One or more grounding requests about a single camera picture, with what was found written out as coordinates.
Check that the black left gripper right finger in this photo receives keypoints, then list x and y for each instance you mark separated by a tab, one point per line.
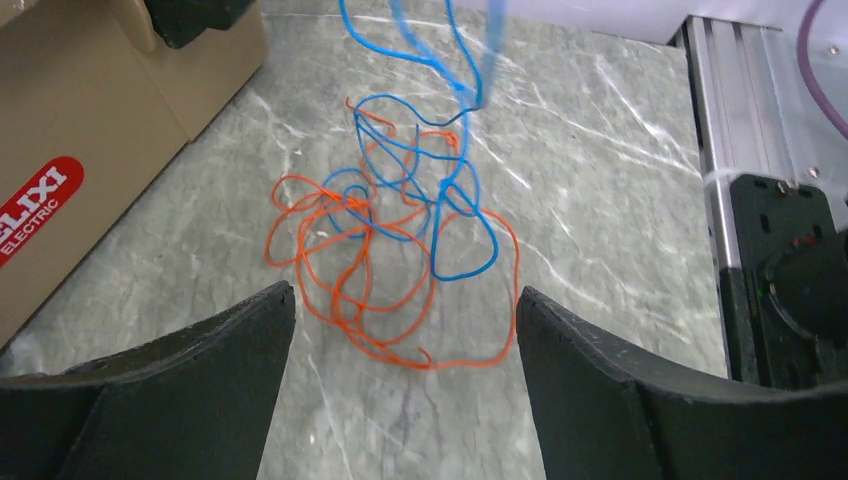
605	408

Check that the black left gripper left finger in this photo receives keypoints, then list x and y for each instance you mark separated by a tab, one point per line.
193	404

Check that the tan plastic toolbox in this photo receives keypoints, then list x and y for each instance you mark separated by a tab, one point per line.
97	97

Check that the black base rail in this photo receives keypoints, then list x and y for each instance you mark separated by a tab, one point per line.
775	179

